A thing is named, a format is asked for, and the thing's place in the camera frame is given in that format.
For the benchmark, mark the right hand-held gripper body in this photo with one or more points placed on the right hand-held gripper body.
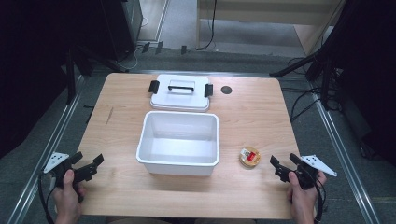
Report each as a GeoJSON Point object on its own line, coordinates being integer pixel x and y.
{"type": "Point", "coordinates": [313, 168]}

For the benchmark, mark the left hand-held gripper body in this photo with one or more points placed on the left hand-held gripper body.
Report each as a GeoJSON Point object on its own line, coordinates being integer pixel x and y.
{"type": "Point", "coordinates": [56, 160]}

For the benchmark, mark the white plastic storage box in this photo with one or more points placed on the white plastic storage box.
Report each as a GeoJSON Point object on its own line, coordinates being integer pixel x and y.
{"type": "Point", "coordinates": [179, 146]}

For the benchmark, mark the person's right hand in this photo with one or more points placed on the person's right hand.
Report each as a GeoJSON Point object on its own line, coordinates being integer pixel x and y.
{"type": "Point", "coordinates": [302, 200]}

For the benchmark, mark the person's left hand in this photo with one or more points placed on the person's left hand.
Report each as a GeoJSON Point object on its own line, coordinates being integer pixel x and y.
{"type": "Point", "coordinates": [67, 200]}

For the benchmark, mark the black tripod stand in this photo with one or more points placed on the black tripod stand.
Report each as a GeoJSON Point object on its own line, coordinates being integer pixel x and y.
{"type": "Point", "coordinates": [72, 77]}
{"type": "Point", "coordinates": [311, 63]}

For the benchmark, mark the black round table grommet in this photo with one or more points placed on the black round table grommet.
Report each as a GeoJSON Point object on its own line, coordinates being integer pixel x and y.
{"type": "Point", "coordinates": [226, 90]}

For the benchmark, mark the black cabinet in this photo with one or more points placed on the black cabinet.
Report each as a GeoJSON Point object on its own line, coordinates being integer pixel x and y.
{"type": "Point", "coordinates": [120, 28]}

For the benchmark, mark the light wooden furniture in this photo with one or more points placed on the light wooden furniture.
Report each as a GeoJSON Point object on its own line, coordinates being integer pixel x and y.
{"type": "Point", "coordinates": [267, 12]}

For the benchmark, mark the aluminium floor rail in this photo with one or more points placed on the aluminium floor rail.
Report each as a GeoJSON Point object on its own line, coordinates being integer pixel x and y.
{"type": "Point", "coordinates": [46, 149]}
{"type": "Point", "coordinates": [342, 155]}

